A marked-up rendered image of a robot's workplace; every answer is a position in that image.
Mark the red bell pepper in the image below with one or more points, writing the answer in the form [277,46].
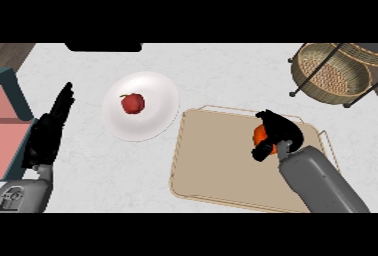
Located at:
[134,103]

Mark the brown wooden panel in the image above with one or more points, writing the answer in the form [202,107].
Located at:
[14,55]

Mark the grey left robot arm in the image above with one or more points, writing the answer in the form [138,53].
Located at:
[27,192]

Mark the wicker tiered basket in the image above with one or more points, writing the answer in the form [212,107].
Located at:
[335,71]

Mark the beige tray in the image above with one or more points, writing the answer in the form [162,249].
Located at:
[231,160]

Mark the white plate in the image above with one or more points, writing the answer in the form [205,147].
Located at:
[141,106]

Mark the teal and pink cabinet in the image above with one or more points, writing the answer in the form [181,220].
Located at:
[13,126]

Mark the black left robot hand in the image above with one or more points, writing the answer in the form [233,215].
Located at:
[44,133]

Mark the orange squash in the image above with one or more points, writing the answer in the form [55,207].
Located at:
[261,136]

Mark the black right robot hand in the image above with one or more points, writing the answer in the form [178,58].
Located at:
[281,128]

